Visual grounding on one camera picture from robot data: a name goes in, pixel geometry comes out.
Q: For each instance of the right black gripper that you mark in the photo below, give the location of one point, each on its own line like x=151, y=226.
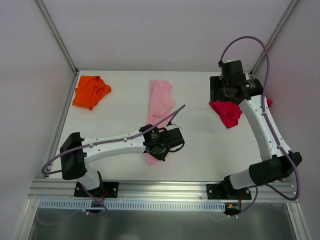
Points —
x=215, y=89

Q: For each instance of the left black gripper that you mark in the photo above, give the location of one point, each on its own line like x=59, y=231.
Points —
x=158, y=152

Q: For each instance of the light pink t shirt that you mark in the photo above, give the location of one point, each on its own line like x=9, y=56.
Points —
x=160, y=101

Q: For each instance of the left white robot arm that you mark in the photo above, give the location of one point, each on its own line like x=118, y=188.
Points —
x=78, y=152

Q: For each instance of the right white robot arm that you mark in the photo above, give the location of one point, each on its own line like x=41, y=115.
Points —
x=277, y=159

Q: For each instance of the magenta t shirt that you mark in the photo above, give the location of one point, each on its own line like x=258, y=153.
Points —
x=230, y=112

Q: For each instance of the orange t shirt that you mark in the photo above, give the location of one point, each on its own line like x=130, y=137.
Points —
x=89, y=91

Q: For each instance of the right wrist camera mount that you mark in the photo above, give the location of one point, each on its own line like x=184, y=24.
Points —
x=228, y=61

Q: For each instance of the white slotted cable duct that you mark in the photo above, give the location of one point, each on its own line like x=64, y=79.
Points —
x=134, y=205

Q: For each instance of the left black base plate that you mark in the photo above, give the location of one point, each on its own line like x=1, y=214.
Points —
x=108, y=189

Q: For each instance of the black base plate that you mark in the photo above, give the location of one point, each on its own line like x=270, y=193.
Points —
x=216, y=191
x=108, y=189

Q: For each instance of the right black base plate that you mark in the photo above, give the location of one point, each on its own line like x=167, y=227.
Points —
x=216, y=191

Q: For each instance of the aluminium mounting rail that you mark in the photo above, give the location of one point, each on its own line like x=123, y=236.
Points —
x=128, y=190

